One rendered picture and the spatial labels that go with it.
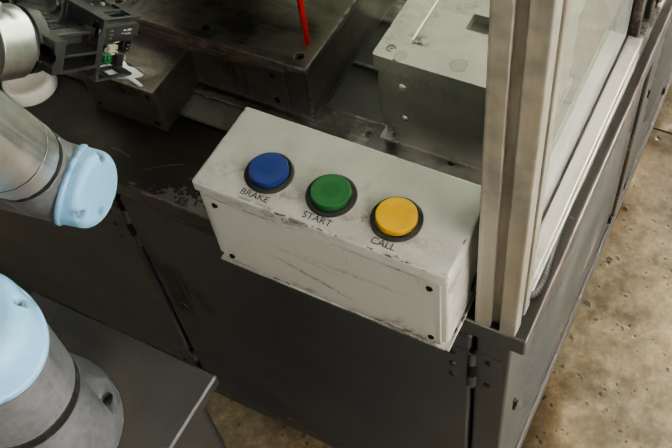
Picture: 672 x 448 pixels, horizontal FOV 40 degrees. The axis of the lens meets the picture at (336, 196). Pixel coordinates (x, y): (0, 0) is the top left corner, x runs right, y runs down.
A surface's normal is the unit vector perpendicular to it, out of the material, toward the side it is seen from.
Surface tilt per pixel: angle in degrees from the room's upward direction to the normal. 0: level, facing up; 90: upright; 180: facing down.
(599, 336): 0
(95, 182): 90
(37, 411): 90
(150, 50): 0
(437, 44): 0
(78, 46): 32
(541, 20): 90
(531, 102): 90
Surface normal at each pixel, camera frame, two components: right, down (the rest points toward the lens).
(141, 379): -0.10, -0.59
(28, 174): 0.71, 0.61
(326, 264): -0.46, 0.74
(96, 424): 0.88, -0.03
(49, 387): 0.92, 0.25
